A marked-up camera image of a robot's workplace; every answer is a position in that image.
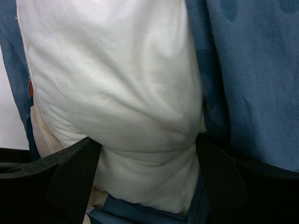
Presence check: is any blue cartoon print pillowcase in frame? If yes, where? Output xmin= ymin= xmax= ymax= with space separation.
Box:
xmin=0 ymin=0 xmax=299 ymax=224

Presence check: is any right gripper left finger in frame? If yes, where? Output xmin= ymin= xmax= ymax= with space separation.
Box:
xmin=0 ymin=138 xmax=102 ymax=224

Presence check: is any white pillow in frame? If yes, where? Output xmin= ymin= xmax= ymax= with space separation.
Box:
xmin=16 ymin=0 xmax=205 ymax=215

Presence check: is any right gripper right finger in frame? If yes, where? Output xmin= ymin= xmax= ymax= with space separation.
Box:
xmin=196 ymin=134 xmax=299 ymax=224

